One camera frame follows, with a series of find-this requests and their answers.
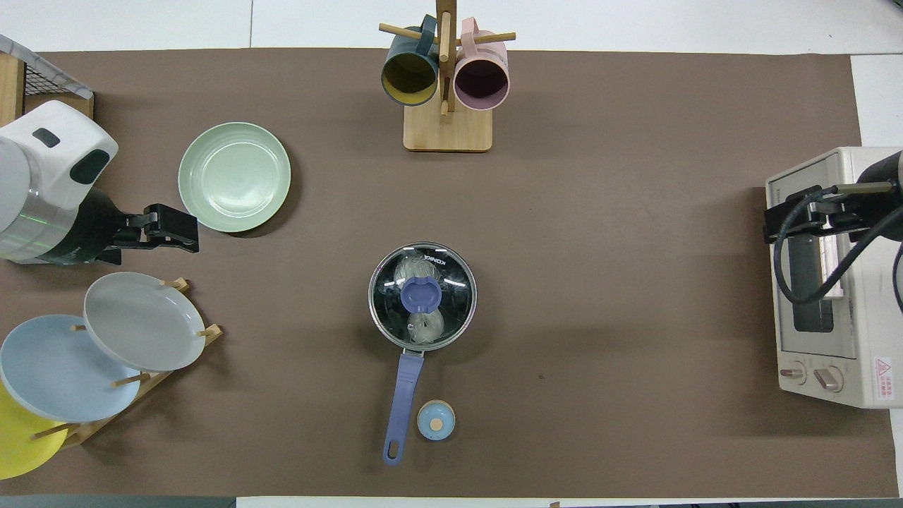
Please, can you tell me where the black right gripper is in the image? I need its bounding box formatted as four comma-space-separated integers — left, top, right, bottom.
764, 150, 903, 245

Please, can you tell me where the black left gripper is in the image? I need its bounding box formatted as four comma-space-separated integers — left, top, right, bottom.
62, 188, 200, 267

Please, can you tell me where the glass lid with purple knob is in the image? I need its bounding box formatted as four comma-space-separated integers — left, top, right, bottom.
368, 242, 478, 352

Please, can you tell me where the green round plate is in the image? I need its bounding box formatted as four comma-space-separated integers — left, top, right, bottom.
178, 122, 291, 234

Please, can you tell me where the grey round plate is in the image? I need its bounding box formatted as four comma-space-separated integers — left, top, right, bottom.
83, 272, 207, 373

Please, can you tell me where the light blue round plate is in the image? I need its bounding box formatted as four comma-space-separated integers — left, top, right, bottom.
0, 315, 142, 423

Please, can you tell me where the wooden plate rack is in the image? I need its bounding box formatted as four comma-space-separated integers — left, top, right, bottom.
32, 277, 224, 449

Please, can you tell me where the yellow round plate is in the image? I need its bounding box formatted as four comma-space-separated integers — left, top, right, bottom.
0, 381, 69, 480

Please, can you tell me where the beige toaster oven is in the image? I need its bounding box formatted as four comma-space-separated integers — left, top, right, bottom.
765, 147, 903, 409

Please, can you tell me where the brown table mat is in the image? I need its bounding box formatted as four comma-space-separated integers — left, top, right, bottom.
0, 48, 898, 498

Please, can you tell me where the dark green mug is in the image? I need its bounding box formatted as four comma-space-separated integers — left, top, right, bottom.
381, 16, 440, 107

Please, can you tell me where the wooden mug tree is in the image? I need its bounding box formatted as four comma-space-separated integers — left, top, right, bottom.
379, 0, 516, 153

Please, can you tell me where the small light blue round jar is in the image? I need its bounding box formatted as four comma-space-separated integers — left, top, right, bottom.
417, 399, 456, 442

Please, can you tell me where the pink mug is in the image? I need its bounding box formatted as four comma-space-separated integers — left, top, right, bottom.
454, 18, 510, 111

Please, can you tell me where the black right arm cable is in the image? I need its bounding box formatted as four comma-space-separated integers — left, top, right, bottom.
773, 181, 903, 306

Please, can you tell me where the pale toaster door handle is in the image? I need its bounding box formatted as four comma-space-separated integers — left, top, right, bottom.
817, 231, 846, 301

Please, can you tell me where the wooden shelf frame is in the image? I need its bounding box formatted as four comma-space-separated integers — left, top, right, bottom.
0, 53, 95, 128

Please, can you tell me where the black pot with purple handle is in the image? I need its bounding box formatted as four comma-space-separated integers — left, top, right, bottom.
368, 242, 478, 466

